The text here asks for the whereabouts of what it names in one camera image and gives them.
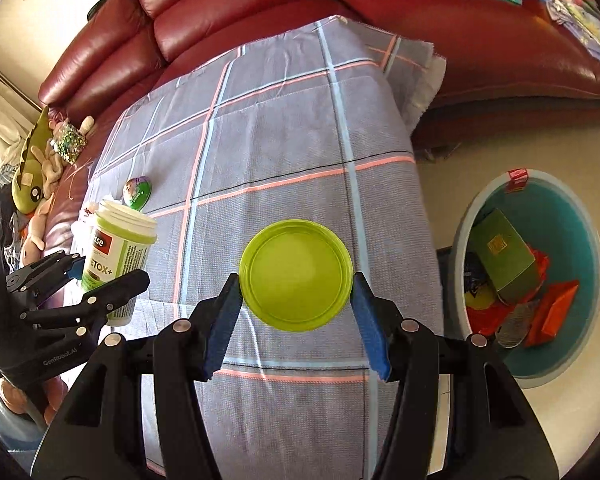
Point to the red plastic wrapper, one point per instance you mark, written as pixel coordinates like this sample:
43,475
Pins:
555,310

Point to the green plush toy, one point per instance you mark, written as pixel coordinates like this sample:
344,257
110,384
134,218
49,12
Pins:
30,180

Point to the round green lid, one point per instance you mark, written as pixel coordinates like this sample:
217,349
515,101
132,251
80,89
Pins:
295,275

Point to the white plastic bag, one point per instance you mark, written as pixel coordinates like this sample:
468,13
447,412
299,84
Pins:
87,210

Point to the plaid lilac cloth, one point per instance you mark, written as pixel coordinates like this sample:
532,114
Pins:
280,135

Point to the purple egg toy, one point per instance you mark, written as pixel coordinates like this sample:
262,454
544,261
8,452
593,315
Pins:
140,192

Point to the white plush paw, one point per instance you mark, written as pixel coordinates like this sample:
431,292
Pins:
87,125

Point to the person's left hand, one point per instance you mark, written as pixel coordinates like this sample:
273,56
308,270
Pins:
17,395

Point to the pile of clothes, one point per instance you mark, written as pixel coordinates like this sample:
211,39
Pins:
0,175

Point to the cream curtain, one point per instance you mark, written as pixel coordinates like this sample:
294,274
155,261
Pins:
0,110

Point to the silver foil wrapper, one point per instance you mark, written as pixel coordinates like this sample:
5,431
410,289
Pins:
517,322

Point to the beige plush toy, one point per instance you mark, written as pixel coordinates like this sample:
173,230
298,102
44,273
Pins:
35,235
50,170

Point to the person's blue jeans leg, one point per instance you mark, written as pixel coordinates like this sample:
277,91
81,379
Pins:
5,425

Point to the red leather sofa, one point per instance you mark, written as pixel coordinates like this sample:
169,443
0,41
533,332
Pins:
255,0

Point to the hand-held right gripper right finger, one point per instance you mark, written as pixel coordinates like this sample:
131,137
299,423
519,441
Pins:
370,325

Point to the white and green bottle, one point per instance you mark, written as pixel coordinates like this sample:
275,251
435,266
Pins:
120,250

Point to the stack of colourful booklets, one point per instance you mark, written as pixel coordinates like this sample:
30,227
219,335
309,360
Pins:
580,10

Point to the teal plastic basin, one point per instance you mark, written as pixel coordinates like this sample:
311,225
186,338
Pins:
565,210

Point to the red and yellow snack packet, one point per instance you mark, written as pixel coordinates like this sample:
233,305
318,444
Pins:
480,300

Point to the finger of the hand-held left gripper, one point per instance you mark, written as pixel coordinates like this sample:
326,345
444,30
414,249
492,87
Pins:
95,302
40,272

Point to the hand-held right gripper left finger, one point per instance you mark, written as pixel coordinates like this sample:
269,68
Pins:
225,320

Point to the clear jar of beads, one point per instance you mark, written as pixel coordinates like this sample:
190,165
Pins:
69,142

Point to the green cardboard box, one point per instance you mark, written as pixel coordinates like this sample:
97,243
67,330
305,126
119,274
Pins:
505,260

